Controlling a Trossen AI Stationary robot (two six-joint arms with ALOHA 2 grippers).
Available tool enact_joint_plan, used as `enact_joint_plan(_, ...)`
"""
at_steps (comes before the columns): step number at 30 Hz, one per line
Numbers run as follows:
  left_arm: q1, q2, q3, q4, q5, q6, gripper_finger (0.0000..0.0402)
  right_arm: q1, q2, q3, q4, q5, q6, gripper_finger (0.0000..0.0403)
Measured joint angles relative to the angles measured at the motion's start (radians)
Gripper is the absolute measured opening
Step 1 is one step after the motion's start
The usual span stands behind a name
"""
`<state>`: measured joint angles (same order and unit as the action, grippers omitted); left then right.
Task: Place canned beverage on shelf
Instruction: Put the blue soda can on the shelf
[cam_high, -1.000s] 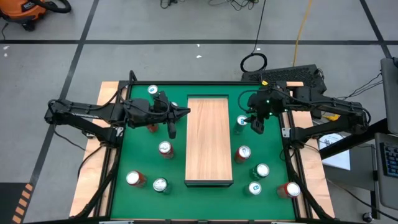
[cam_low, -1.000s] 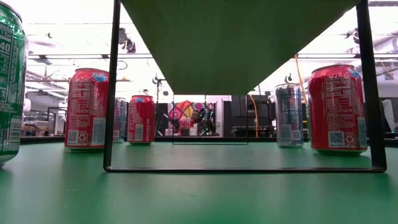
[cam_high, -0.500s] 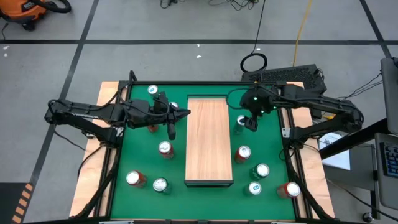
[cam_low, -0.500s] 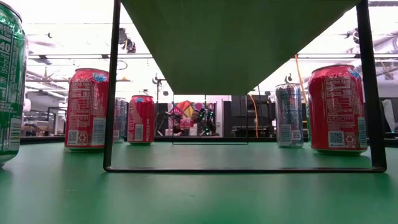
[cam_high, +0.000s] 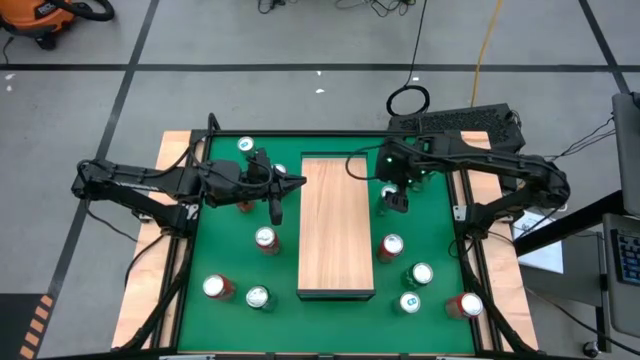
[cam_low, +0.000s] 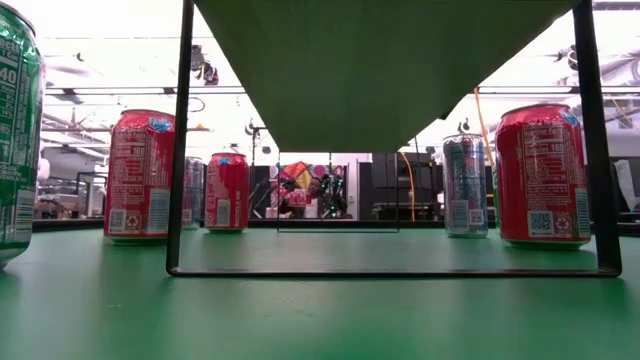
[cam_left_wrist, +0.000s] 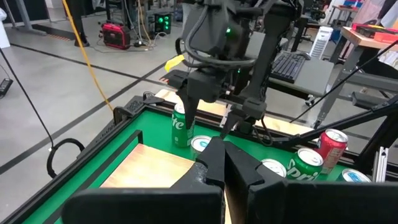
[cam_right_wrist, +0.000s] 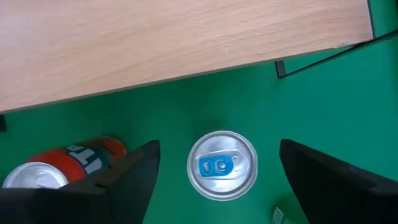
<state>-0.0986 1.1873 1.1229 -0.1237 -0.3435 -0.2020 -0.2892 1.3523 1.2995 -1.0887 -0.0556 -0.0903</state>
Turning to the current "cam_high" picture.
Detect grey monitor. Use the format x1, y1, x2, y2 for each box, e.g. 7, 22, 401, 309
611, 91, 640, 217

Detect grey keyboard console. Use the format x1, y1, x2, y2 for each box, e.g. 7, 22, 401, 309
601, 212, 640, 339

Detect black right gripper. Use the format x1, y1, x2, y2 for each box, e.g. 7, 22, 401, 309
374, 135, 427, 216

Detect black floor cable bundle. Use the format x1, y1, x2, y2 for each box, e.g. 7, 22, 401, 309
333, 0, 417, 19
256, 0, 287, 15

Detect black cable with coil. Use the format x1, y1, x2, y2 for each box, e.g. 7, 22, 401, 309
385, 0, 432, 118

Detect white paper sheet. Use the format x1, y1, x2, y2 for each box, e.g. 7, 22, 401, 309
513, 210, 565, 275

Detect hazard striped floor mat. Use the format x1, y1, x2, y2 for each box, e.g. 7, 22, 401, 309
0, 292, 56, 360

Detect green table mat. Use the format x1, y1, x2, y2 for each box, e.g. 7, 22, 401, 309
177, 134, 476, 355

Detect black perforated computer case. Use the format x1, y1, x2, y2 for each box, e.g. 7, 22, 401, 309
387, 102, 527, 154

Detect green soda can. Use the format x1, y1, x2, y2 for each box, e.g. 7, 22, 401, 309
401, 261, 435, 291
244, 284, 275, 314

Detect orange shop vacuum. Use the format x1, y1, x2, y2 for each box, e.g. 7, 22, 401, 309
0, 0, 77, 51

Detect teal soda can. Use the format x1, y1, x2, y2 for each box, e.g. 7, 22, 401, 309
377, 182, 401, 217
394, 291, 422, 316
236, 135, 262, 164

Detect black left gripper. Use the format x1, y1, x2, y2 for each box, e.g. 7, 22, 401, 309
234, 147, 308, 227

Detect black aluminium table frame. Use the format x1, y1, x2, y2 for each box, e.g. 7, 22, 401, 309
110, 112, 541, 360

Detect black stand beam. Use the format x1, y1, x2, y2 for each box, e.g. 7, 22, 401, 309
513, 189, 626, 257

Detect yellow hanging cable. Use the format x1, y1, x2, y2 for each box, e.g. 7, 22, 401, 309
469, 0, 504, 108

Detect wooden shelf black metal legs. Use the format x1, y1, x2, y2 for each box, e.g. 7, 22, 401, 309
296, 151, 377, 302

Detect black vacuum hose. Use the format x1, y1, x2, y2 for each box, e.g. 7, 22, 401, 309
49, 0, 116, 23

